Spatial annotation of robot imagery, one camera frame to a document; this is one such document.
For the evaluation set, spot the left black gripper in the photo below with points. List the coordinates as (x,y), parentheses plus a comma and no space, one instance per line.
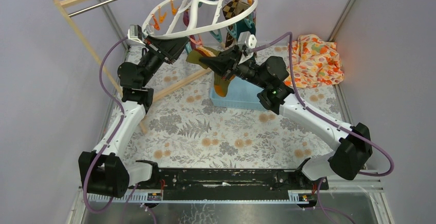
(163,48)

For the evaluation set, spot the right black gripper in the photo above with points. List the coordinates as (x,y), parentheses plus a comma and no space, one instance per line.
(226,64)

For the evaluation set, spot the white plastic clip hanger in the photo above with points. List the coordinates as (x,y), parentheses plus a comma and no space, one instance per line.
(165,21)

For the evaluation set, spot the dark teal sock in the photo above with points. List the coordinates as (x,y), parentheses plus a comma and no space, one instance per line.
(241,27)

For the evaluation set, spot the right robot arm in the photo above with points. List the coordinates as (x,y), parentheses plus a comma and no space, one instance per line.
(349,143)

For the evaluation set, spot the light blue plastic basket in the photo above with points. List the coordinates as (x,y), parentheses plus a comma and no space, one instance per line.
(240,94)

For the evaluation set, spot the maroon purple striped sock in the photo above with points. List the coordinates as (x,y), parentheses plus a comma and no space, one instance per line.
(186,17)

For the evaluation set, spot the argyle brown sock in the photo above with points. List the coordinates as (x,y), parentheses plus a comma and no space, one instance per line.
(229,9)

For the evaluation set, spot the floral table mat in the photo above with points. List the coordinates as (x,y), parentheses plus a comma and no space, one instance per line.
(185,129)

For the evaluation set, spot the orange floral cloth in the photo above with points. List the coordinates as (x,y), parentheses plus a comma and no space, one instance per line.
(315,62)

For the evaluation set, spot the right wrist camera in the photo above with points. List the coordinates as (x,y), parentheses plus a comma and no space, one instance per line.
(246,43)

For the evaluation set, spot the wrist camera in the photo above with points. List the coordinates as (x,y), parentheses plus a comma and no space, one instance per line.
(135,34)
(246,43)

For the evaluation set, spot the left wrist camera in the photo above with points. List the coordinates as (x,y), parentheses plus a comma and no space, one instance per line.
(135,34)

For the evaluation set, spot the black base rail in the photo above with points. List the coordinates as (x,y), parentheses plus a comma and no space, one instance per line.
(229,184)

